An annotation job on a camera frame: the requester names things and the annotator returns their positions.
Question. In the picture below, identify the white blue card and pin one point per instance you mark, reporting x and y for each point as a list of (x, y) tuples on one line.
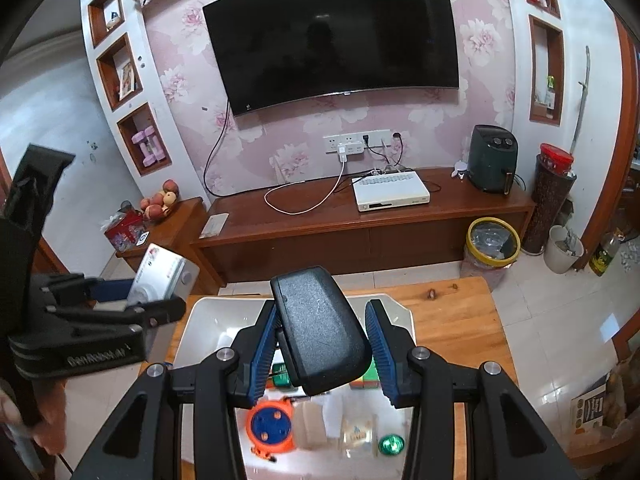
[(143, 240)]

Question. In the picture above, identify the green bottle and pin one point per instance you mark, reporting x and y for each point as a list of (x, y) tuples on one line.
[(550, 92)]

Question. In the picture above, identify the white bucket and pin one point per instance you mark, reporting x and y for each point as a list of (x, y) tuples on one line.
[(557, 257)]

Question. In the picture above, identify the black television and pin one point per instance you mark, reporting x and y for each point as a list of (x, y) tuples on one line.
[(330, 35)]

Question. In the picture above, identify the colourful puzzle cube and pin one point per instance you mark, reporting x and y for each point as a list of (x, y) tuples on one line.
[(367, 379)]

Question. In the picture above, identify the beige small box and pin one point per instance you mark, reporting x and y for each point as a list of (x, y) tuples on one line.
[(310, 425)]

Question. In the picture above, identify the white plug charger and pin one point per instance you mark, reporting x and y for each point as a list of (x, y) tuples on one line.
[(343, 152)]

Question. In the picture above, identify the white small figurine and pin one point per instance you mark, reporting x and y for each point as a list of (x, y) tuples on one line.
[(461, 170)]

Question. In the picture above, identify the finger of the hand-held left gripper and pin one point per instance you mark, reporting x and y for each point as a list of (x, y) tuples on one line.
[(112, 291), (150, 312)]

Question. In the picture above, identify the printed cardboard box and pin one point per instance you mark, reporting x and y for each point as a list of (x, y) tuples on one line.
[(589, 410)]

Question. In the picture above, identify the tall dark vase red lid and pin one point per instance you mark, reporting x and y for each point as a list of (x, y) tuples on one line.
[(547, 200)]

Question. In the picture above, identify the red tissue box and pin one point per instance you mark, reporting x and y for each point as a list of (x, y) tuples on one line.
[(125, 232)]

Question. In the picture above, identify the orange tape measure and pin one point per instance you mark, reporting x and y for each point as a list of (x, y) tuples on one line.
[(270, 425)]

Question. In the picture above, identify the white storage bin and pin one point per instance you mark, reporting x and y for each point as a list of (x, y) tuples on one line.
[(215, 320)]

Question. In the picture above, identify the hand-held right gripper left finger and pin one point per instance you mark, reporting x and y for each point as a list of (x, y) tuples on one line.
[(262, 360)]

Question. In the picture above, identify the black power adapter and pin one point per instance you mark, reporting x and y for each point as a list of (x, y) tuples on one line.
[(320, 330)]

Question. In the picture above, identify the grey flat pad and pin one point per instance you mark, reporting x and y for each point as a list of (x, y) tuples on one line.
[(215, 225)]

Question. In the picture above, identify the dark green air fryer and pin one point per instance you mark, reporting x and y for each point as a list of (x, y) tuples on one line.
[(492, 160)]

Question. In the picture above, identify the white toy camera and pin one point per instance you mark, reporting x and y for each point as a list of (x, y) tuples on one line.
[(165, 272)]

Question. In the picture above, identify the yellow rimmed trash bin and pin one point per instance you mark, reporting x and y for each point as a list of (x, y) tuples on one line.
[(480, 270)]

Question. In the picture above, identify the wooden television stand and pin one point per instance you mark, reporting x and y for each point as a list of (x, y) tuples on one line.
[(300, 245)]

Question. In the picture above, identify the bowl of fruit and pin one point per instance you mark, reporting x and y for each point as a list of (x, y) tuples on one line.
[(160, 202)]

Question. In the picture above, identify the white set-top box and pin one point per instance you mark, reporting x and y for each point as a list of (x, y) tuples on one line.
[(390, 192)]

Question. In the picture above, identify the clear labelled plastic box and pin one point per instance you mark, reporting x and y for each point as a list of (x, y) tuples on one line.
[(357, 435)]

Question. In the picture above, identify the picture frame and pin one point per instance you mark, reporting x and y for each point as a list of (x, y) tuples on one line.
[(127, 82)]

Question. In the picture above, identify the green jar gold lid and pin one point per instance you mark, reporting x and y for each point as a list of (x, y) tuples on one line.
[(391, 445)]

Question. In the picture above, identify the pile of white pebbles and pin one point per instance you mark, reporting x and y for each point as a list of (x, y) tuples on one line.
[(630, 260)]

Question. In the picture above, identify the white wall outlet strip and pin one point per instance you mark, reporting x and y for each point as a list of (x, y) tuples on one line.
[(357, 139)]

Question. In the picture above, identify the pink dumbbell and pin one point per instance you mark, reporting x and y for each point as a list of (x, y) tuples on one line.
[(157, 145), (140, 149)]

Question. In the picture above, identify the person's left hand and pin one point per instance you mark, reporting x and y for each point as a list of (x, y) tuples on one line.
[(50, 420)]

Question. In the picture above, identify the long grey sword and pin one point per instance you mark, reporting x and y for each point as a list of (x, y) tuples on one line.
[(582, 95)]

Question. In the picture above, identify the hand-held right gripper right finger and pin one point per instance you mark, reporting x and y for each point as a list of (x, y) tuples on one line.
[(385, 355)]

